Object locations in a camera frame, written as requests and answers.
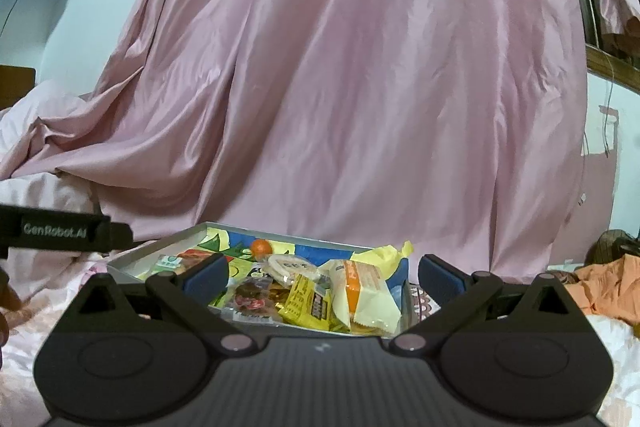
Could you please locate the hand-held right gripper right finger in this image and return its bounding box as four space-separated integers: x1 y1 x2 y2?
387 253 576 354

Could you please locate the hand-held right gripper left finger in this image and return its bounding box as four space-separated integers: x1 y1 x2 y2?
65 252 258 354

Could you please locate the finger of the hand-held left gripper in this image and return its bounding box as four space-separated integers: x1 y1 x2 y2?
108 222 135 252

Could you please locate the dark snack clear packet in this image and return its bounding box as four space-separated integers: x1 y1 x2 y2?
220 277 283 324

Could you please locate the yellow orange snack packet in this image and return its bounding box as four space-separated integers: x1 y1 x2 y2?
320 257 402 336

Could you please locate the round crackers clear packet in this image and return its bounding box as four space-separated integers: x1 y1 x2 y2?
266 253 319 284

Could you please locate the person's left hand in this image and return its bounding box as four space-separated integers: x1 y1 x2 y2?
0 268 24 344

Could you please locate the pale pink quilt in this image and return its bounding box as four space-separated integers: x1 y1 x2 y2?
0 79 103 229

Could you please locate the crumpled yellow paper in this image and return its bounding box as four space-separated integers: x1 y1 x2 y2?
350 240 415 269

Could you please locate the floral bedsheet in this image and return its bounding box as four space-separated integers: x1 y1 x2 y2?
0 237 640 427

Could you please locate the wooden headboard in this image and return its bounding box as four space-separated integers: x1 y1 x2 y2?
0 66 37 112

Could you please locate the orange cloth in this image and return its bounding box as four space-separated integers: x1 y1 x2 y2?
572 253 640 325

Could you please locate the wooden window sill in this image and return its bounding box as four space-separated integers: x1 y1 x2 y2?
585 44 640 88

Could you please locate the thin hanging cable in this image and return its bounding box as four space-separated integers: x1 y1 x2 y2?
597 54 621 158

